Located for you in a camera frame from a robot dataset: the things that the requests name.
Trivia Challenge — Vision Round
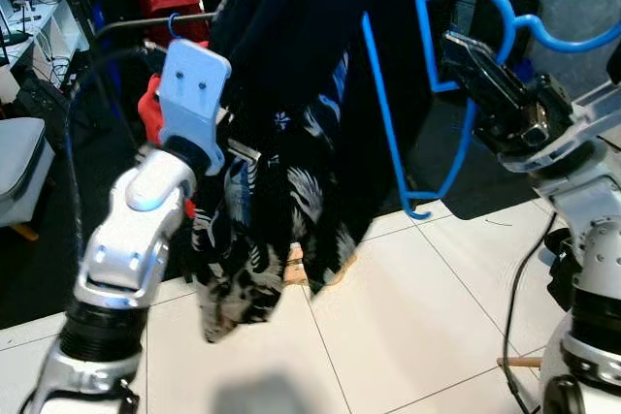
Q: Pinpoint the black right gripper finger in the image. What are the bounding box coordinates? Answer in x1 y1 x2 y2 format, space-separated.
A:
443 34 525 114
461 34 530 95

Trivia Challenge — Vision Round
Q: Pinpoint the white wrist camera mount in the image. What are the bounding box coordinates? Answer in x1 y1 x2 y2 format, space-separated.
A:
529 84 621 173
155 38 234 177

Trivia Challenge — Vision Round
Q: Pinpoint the black crane print shirt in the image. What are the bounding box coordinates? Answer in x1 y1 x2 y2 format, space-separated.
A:
184 0 491 342

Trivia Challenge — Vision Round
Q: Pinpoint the wooden stick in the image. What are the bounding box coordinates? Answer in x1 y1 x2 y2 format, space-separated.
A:
497 356 542 369

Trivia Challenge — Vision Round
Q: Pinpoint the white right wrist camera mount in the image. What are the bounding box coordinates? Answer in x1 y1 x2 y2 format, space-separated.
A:
529 84 621 173

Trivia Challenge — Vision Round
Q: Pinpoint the white desk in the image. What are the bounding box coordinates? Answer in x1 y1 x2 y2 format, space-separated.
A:
0 0 79 105

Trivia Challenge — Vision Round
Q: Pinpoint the grey padded seat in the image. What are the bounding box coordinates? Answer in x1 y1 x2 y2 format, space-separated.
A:
0 115 54 240

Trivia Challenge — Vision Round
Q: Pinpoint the black metal clothes rack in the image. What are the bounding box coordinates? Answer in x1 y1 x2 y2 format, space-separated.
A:
92 9 219 47

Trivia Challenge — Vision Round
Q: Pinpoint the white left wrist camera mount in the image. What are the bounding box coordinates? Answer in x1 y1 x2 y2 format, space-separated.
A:
155 38 234 177

